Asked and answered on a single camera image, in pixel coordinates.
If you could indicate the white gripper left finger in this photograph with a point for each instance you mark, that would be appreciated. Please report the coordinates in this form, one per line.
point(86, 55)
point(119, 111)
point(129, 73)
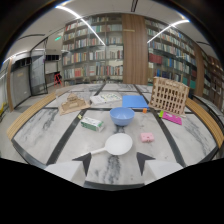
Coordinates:
point(71, 168)

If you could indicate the green and white carton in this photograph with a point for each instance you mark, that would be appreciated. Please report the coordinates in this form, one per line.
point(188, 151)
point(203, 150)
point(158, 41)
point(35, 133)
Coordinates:
point(92, 124)

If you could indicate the bookshelf with glass front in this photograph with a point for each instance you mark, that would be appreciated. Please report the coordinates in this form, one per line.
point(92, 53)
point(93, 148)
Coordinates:
point(92, 50)

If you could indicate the magenta flat card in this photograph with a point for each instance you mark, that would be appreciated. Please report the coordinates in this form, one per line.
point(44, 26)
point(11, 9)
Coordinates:
point(172, 118)

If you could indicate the red step ladder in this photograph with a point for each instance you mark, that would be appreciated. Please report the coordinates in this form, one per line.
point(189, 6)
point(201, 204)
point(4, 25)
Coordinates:
point(57, 79)

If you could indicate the small pink block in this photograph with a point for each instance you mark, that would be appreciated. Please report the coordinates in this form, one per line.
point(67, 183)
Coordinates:
point(147, 137)

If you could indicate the wooden panel column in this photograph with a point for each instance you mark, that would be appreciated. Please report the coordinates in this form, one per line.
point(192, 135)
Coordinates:
point(134, 49)

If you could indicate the small yellow green piece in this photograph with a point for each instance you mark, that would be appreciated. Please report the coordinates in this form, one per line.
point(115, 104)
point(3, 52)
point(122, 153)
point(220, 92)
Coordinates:
point(80, 116)

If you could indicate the small orange cube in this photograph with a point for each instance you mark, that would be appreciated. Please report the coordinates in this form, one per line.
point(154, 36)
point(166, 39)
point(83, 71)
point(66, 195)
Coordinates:
point(145, 110)

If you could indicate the tall bookshelf wall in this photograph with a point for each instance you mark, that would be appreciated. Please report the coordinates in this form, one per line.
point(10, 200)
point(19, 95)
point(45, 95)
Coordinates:
point(173, 56)

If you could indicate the blue flat board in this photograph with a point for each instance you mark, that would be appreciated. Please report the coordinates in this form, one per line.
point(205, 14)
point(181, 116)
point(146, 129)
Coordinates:
point(134, 101)

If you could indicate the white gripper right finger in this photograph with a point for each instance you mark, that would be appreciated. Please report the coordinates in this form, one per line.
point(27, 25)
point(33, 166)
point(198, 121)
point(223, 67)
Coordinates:
point(154, 167)

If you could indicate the blue plastic bowl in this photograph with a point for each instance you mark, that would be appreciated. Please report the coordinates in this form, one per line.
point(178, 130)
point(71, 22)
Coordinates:
point(122, 115)

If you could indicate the white round paddle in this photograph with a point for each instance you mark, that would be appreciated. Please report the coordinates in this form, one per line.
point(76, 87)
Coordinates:
point(117, 144)

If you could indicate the wooden lattice building model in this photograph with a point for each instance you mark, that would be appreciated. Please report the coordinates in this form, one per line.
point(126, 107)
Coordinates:
point(168, 96)

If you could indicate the wooden castle model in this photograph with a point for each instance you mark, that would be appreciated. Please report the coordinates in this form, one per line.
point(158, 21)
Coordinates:
point(73, 104)

